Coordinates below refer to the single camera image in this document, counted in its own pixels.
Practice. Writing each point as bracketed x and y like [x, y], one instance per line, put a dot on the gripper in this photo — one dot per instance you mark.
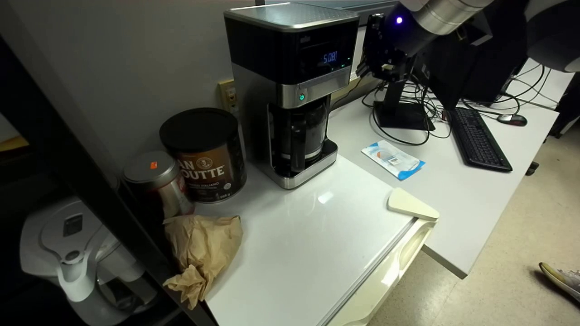
[401, 38]

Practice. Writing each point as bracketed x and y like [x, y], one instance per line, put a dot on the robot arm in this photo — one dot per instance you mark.
[453, 16]

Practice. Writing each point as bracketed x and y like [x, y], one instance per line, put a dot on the black and silver coffee maker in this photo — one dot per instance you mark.
[290, 50]

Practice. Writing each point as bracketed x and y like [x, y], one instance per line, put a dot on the glass coffee carafe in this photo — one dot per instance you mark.
[302, 136]

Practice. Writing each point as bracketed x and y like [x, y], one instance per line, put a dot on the large brown coffee can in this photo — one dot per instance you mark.
[208, 158]

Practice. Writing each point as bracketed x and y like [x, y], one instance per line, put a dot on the small silver coffee can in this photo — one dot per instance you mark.
[156, 181]

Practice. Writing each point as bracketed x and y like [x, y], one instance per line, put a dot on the black monitor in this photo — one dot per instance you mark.
[462, 68]

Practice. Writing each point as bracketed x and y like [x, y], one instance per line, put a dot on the blue and white packet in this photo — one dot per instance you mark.
[392, 159]

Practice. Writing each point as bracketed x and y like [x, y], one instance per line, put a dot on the black keyboard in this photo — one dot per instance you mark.
[478, 140]

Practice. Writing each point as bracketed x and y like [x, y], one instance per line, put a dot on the black computer mouse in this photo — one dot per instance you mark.
[512, 120]

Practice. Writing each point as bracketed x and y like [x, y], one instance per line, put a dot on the beige wedge-shaped piece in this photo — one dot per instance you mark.
[408, 204]

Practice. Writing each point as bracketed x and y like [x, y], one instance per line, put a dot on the crumpled brown paper bag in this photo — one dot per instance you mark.
[201, 249]

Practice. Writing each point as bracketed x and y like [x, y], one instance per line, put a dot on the white water filter pitcher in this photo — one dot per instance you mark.
[68, 253]

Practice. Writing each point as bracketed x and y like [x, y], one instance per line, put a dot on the beige wall socket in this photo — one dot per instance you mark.
[229, 96]

